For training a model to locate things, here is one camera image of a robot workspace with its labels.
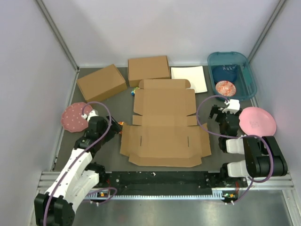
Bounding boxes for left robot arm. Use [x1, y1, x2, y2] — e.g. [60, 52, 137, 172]
[34, 110, 123, 226]

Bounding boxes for cardboard box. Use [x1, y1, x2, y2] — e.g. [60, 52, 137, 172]
[77, 65, 127, 102]
[120, 79, 211, 167]
[128, 56, 171, 87]

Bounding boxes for dark pink dotted plate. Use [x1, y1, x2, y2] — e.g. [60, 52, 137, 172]
[61, 102, 88, 133]

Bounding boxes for rainbow flower plush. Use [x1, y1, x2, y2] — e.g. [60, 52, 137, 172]
[131, 87, 139, 96]

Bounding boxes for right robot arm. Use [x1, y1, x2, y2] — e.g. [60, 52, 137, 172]
[209, 105, 288, 186]

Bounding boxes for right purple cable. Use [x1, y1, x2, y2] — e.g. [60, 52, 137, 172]
[196, 95, 275, 204]

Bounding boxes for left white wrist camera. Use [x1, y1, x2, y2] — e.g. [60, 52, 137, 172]
[81, 110, 98, 122]

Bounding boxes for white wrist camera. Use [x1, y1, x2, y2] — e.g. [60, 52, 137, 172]
[222, 99, 240, 114]
[81, 110, 98, 122]

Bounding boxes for white square plate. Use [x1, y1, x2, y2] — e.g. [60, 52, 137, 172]
[171, 66, 207, 94]

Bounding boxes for light pink plate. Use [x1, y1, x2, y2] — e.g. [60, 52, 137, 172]
[239, 107, 277, 137]

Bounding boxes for red patterned bowl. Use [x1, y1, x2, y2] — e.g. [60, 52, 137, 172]
[215, 81, 237, 97]

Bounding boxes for teal plastic bin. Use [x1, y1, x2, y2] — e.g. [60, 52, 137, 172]
[207, 51, 257, 101]

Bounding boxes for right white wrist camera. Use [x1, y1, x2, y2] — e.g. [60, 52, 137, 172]
[222, 99, 240, 114]

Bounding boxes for orange yellow flower plush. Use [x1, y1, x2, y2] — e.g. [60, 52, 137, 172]
[118, 121, 124, 134]

